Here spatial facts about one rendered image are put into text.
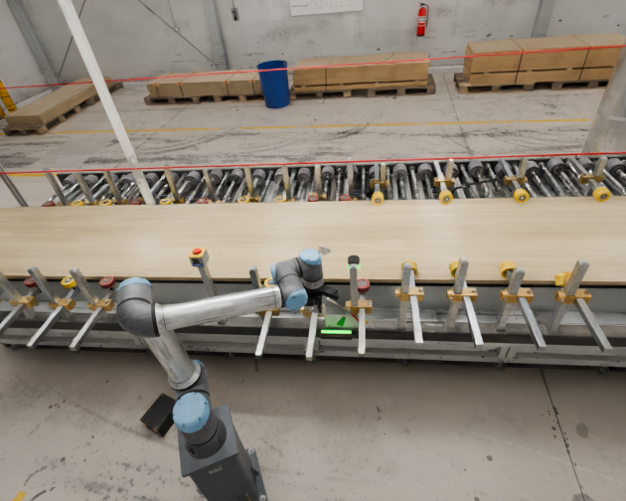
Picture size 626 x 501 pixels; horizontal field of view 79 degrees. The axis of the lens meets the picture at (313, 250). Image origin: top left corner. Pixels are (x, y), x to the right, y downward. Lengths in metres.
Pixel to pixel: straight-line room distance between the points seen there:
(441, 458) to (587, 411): 0.97
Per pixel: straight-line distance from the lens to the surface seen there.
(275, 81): 7.27
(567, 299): 2.14
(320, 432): 2.60
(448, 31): 8.73
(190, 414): 1.80
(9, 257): 3.22
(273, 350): 2.77
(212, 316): 1.41
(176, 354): 1.73
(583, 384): 3.11
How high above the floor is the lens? 2.36
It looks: 39 degrees down
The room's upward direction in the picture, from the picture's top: 7 degrees counter-clockwise
